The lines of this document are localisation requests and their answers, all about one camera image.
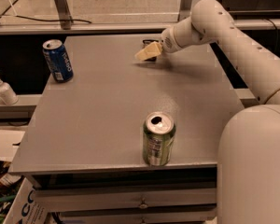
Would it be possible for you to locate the blue pepsi can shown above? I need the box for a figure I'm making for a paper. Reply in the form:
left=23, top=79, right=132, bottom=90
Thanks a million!
left=43, top=39, right=74, bottom=83

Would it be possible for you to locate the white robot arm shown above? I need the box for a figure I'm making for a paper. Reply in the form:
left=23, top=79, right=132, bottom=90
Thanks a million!
left=136, top=0, right=280, bottom=224

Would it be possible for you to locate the black rxbar chocolate wrapper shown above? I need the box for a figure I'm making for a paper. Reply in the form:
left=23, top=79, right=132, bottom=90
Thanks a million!
left=144, top=41, right=159, bottom=62

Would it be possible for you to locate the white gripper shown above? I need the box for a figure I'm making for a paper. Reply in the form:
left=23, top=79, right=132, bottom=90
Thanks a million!
left=135, top=27, right=181, bottom=61

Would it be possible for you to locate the black cable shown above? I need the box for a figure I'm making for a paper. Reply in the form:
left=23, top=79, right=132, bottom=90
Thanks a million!
left=0, top=0, right=92, bottom=25

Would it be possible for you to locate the white pump bottle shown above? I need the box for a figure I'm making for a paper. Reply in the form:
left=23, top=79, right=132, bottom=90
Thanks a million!
left=0, top=78, right=18, bottom=105

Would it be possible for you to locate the green soda can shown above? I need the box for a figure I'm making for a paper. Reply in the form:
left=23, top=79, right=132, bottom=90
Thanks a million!
left=143, top=112, right=176, bottom=166

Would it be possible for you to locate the white paper sheet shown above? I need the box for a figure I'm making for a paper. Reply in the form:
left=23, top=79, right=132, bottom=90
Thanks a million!
left=0, top=130, right=24, bottom=162

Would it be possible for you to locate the grey drawer cabinet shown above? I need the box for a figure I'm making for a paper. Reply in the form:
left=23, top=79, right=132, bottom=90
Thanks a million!
left=24, top=166, right=218, bottom=224

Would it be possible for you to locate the metal railing frame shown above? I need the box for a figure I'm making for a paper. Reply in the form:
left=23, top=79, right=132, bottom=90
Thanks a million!
left=0, top=0, right=280, bottom=35

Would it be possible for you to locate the white cardboard box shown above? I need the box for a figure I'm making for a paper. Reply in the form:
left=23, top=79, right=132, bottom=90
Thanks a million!
left=3, top=179, right=48, bottom=224

